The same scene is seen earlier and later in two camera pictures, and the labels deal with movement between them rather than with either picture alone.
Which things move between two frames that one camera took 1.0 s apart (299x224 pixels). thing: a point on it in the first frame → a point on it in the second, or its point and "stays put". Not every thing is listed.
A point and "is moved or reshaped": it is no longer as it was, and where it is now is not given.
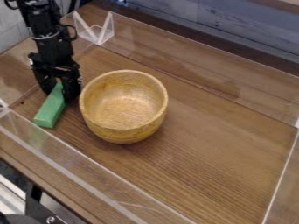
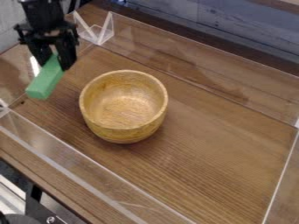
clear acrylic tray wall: (186, 125) stays put
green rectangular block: (51, 109) is moved or reshaped
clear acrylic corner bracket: (95, 34) stays put
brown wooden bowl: (123, 105) stays put
